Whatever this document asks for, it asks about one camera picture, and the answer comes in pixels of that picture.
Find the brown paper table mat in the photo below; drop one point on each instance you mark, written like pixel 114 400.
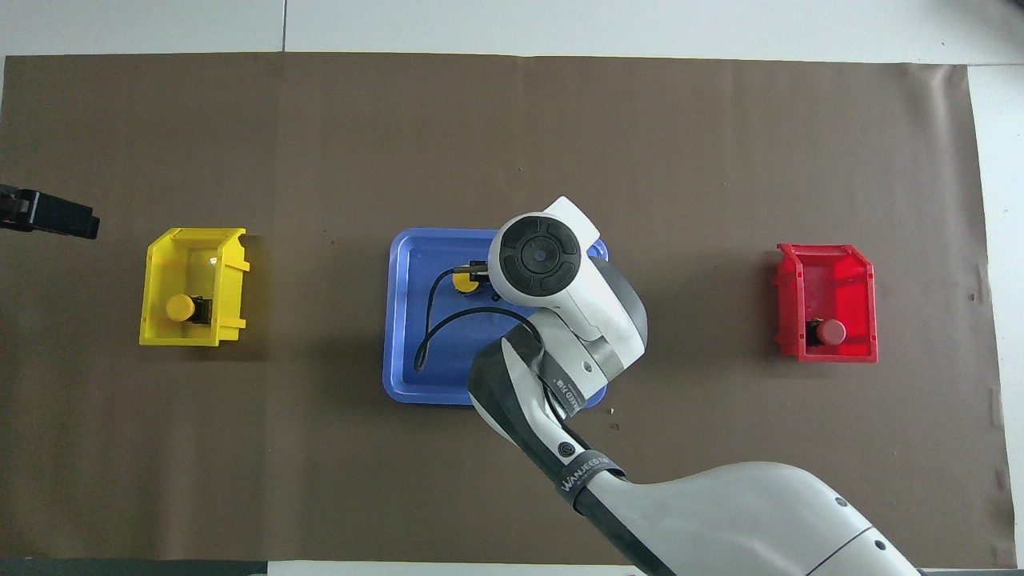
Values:
pixel 512 144

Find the yellow plastic storage bin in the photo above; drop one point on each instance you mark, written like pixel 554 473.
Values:
pixel 172 264

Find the red push button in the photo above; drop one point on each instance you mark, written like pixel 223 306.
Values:
pixel 834 332

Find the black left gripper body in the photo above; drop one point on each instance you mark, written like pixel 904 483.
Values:
pixel 16 208

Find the red plastic storage bin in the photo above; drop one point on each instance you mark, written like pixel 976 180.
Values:
pixel 832 280

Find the yellow push button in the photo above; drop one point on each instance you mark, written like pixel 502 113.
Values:
pixel 464 283
pixel 180 308

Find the blue plastic tray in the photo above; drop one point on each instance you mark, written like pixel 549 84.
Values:
pixel 448 376

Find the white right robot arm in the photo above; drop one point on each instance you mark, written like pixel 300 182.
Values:
pixel 720 520

